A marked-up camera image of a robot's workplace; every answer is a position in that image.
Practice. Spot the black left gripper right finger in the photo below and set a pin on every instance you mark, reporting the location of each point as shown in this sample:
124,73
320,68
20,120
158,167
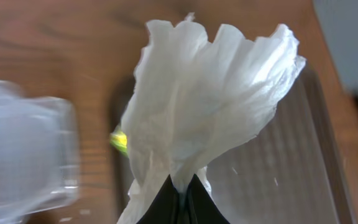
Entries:
199,205

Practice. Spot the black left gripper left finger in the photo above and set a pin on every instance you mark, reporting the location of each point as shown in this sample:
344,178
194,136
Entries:
165,206

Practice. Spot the green yellow snack wrapper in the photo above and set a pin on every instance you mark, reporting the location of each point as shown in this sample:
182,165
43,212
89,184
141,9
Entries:
118,139

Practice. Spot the white napkin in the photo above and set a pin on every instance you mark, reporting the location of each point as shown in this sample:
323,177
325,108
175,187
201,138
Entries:
195,99

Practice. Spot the brown serving tray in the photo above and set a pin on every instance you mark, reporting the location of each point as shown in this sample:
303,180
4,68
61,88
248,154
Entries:
290,173

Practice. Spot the clear plastic bin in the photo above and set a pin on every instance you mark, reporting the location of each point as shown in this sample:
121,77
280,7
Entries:
39,154

